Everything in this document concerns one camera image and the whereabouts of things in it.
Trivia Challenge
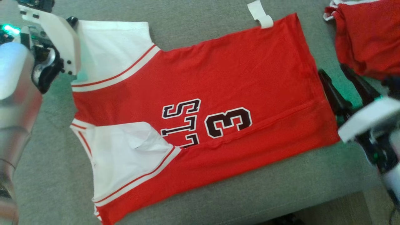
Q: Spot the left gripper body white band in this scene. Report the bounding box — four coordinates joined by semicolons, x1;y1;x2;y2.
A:
17;4;82;94

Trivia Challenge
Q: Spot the grey fabric sofa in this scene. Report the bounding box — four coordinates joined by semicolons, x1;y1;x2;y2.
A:
0;0;400;225

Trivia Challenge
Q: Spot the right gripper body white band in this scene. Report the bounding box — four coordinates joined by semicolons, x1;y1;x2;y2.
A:
336;96;400;143

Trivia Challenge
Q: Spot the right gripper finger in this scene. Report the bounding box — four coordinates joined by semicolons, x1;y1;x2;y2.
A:
340;63;382;105
318;69;354;117

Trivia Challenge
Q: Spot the red and white garment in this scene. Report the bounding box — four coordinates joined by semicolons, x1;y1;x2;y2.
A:
323;0;400;81

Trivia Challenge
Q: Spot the red white basketball jersey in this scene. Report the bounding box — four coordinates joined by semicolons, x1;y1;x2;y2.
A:
70;0;342;225

